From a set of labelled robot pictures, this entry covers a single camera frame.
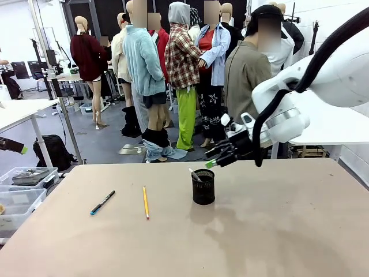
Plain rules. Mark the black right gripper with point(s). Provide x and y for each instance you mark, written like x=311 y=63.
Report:
x=241 y=144

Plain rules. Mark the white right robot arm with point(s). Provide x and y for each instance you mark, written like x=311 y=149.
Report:
x=331 y=80

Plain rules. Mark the grey white pen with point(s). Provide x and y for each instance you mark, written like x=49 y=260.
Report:
x=195 y=175

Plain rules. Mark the black mesh pen holder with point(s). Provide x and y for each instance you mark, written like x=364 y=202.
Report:
x=203 y=189

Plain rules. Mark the black pen blue cap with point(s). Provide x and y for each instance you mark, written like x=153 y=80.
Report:
x=103 y=202

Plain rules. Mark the white side table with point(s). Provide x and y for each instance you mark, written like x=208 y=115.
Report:
x=20 y=111

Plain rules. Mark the clear plastic bin with tray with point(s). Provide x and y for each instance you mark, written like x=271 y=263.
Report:
x=29 y=176

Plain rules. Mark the black backpack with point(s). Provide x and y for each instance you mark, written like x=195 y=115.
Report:
x=53 y=153

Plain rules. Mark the blue jeans on floor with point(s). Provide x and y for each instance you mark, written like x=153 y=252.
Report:
x=161 y=153

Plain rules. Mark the black monitor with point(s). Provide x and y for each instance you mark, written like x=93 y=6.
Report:
x=20 y=70

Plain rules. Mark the person in olive shirt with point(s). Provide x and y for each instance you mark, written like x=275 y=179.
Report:
x=245 y=78

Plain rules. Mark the grey floor storage box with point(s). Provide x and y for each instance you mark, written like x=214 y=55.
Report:
x=86 y=109

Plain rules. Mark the yellow pencil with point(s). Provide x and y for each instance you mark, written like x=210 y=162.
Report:
x=146 y=202

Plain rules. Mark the mannequin in striped blue shirt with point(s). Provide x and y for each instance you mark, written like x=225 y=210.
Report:
x=214 y=63

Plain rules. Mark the white desk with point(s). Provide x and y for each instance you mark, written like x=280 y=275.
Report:
x=331 y=132

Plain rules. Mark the mannequin in maroon sweater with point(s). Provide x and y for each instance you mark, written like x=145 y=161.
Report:
x=88 y=57

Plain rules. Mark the mannequin in blue fleece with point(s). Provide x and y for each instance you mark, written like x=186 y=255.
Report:
x=142 y=63

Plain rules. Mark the mannequin in red jacket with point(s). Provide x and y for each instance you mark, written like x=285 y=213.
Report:
x=162 y=43

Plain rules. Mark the mannequin in white black jacket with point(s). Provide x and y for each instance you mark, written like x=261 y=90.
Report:
x=289 y=43

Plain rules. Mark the mannequin in cream jacket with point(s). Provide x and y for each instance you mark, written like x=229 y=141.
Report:
x=118 y=57

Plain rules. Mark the black tripod stand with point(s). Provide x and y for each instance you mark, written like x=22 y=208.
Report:
x=315 y=37

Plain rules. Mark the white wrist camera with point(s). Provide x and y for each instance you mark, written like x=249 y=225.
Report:
x=247 y=121

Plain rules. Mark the grey metal post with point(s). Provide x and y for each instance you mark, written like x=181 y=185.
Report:
x=69 y=127

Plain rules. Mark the metal mannequin base plate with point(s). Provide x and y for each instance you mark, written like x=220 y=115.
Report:
x=131 y=150

